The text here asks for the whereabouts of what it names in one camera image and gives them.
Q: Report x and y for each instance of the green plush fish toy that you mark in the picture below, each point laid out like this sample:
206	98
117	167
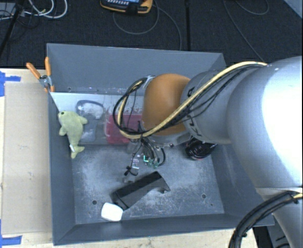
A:
72	128

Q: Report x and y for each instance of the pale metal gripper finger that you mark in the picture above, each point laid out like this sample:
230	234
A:
132	147
128	175

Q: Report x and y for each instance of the pale wood flat board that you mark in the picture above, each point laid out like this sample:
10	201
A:
24	159

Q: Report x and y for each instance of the black cylinder on white bracket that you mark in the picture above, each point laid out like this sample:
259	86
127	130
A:
199	149

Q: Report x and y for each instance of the grey metal bin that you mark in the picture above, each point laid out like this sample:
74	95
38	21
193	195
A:
94	169

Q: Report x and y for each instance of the white rounded block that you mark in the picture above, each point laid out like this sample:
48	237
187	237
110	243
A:
111	212

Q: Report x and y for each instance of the black angled block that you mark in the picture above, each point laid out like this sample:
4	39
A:
141	188

